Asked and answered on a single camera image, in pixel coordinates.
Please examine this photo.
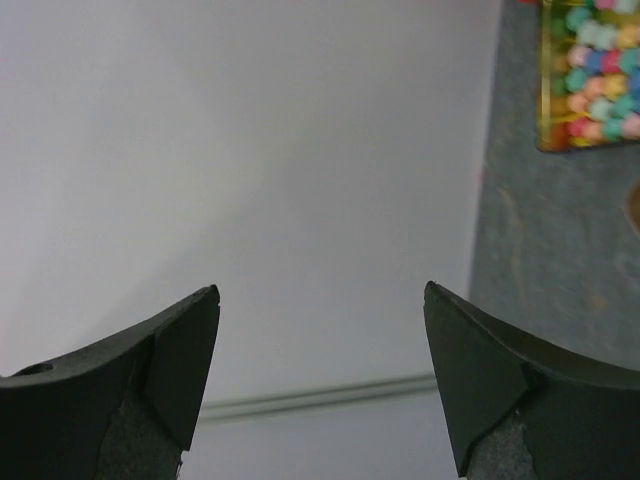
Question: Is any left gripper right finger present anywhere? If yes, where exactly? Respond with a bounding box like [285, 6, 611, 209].
[424, 282, 639, 479]

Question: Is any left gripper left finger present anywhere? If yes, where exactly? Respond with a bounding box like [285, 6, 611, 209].
[1, 285, 220, 479]

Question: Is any brown tin of popsicle candies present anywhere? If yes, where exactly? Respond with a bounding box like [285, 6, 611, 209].
[624, 181, 640, 232]

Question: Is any tin of colourful star candies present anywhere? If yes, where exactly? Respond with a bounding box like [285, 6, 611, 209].
[537, 0, 639, 152]

